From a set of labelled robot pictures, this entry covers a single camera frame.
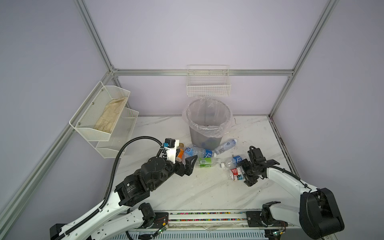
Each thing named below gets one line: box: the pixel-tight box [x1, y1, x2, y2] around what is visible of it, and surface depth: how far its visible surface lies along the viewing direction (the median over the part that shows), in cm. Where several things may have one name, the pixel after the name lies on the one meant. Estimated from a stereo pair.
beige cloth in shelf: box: [94, 97, 127, 134], surface depth 80 cm
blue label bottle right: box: [220, 155, 243, 169], surface depth 91 cm
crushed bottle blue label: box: [183, 145, 217, 160], surface depth 96 cm
